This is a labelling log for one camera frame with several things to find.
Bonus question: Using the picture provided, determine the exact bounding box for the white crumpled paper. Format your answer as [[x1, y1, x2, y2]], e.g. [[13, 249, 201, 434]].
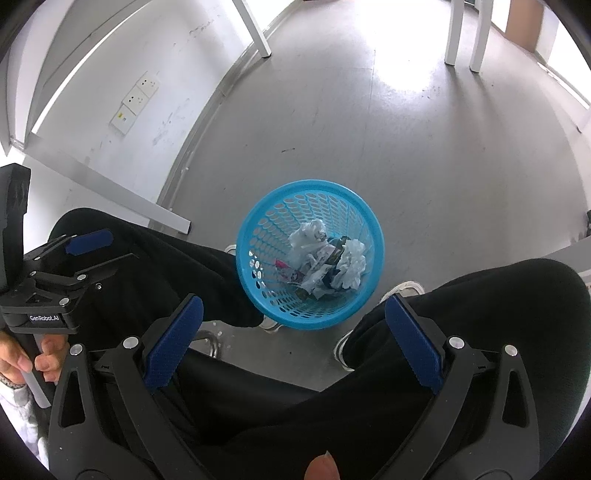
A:
[[288, 220, 328, 259]]

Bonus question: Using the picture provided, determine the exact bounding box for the person's right leg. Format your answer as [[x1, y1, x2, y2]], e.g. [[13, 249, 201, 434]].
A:
[[342, 258, 591, 480]]

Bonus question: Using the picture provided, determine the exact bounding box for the white wall socket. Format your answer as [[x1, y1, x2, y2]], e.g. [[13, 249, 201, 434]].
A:
[[122, 88, 149, 114], [137, 71, 160, 97]]

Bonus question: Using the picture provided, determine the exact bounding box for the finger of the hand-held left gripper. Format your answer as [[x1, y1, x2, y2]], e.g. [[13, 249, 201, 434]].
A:
[[28, 252, 140, 309], [23, 229, 115, 273]]

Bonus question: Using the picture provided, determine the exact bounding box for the person's right hand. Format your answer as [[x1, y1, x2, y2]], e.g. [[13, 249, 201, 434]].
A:
[[305, 451, 341, 480]]

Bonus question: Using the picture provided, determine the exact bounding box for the blue plastic basket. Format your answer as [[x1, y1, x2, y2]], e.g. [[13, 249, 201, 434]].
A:
[[235, 180, 385, 329]]

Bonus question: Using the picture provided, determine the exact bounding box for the white table leg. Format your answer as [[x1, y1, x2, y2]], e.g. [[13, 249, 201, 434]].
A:
[[231, 0, 271, 58], [21, 138, 192, 236], [545, 235, 591, 278], [444, 0, 465, 65], [468, 0, 492, 72]]

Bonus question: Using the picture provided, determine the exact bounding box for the white wall plate yellow mark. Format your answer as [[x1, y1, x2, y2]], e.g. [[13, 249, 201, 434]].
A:
[[110, 104, 136, 136]]

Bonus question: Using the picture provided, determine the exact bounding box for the brown glass door cabinet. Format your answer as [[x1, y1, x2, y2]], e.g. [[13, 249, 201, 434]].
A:
[[505, 0, 541, 47]]

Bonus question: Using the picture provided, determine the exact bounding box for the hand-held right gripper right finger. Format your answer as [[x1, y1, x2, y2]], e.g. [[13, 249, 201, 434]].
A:
[[385, 293, 541, 480]]

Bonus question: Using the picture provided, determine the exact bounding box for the person's left forearm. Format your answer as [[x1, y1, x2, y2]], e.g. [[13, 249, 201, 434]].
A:
[[0, 381, 49, 468]]

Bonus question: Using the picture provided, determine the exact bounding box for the clear plastic wrapper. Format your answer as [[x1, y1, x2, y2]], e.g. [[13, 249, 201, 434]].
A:
[[295, 247, 340, 301]]

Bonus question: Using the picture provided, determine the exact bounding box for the grey metal bracket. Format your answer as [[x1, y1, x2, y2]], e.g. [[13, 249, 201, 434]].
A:
[[196, 329, 223, 360]]

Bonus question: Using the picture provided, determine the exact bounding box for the person's right shoe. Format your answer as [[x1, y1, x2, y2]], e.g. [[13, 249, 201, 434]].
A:
[[333, 281, 426, 370]]

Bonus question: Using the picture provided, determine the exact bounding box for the person's left hand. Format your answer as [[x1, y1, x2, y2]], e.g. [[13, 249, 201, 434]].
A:
[[0, 334, 70, 385]]

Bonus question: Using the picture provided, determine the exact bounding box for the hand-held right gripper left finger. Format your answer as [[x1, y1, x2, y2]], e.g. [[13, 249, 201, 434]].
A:
[[47, 293, 218, 480]]

